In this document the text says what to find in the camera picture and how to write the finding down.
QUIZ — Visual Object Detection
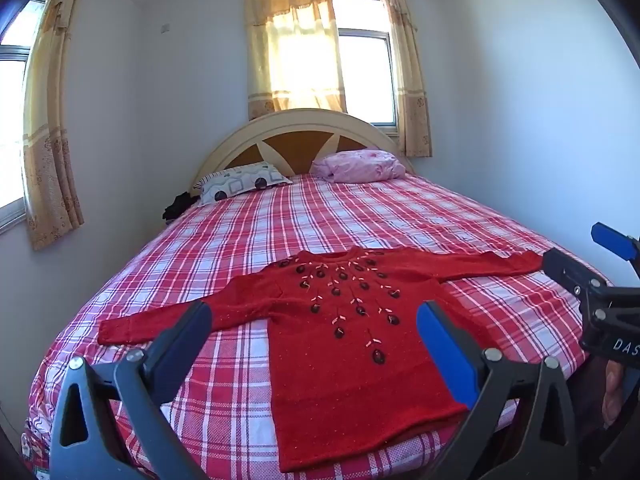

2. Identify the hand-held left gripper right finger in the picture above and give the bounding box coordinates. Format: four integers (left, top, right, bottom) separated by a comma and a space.
416, 300, 583, 480

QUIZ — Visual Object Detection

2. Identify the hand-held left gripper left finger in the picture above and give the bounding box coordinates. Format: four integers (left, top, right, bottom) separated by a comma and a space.
47, 301, 216, 480

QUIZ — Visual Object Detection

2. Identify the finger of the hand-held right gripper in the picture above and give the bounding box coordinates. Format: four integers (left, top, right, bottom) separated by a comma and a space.
542, 247, 614, 307
591, 222, 640, 264

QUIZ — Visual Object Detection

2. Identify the red knitted sweater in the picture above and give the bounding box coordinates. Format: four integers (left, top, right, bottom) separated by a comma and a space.
97, 246, 546, 473

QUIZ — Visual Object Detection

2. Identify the person's right hand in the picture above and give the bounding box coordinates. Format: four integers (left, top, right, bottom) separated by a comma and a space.
602, 360, 627, 427

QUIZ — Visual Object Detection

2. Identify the dark cloth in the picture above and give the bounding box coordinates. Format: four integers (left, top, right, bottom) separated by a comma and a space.
162, 191, 201, 222

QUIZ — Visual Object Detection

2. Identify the white patterned pillow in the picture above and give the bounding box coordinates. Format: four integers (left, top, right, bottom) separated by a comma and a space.
194, 162, 294, 207

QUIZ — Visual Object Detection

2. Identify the red plaid bed sheet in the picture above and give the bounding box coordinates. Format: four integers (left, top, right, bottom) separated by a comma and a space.
20, 172, 613, 480

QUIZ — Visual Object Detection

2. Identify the pink pillow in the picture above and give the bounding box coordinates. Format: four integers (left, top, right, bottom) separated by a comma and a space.
311, 148, 407, 184

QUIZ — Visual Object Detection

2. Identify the cream wooden headboard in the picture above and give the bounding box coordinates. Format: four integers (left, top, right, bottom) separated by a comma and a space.
191, 108, 416, 196

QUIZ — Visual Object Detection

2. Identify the long beige side curtain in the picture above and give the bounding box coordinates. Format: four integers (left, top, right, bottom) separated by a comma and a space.
22, 0, 89, 252

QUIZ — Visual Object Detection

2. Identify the narrow beige curtain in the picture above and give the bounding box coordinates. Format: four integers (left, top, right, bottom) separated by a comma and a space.
378, 0, 433, 158

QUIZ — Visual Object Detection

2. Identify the side window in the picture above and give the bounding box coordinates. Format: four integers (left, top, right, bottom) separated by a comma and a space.
0, 0, 51, 233

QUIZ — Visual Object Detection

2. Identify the window behind headboard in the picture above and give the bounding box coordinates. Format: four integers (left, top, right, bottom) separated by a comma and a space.
330, 0, 401, 136

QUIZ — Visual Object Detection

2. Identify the wide beige curtain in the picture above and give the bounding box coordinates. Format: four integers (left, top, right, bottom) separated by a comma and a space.
243, 0, 349, 122

